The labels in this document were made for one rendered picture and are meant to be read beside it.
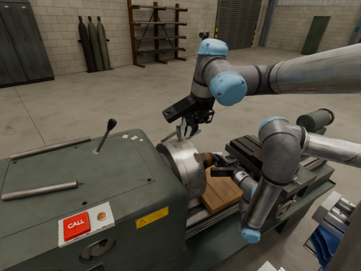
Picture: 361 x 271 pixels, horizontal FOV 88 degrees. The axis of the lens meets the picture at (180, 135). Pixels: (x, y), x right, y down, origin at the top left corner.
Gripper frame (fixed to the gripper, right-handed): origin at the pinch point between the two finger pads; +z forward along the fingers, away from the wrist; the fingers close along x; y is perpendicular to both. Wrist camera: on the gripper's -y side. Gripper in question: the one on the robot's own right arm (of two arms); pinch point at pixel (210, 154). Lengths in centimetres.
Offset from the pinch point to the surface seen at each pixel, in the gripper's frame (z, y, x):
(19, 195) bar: -9, -80, 20
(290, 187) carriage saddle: -31, 36, -15
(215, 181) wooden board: -4.8, 3.2, -19.0
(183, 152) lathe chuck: -8.4, -23.4, 15.4
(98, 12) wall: 685, 60, 64
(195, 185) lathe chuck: -18.6, -22.7, 4.2
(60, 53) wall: 651, -78, -44
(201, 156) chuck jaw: -10.8, -15.1, 11.9
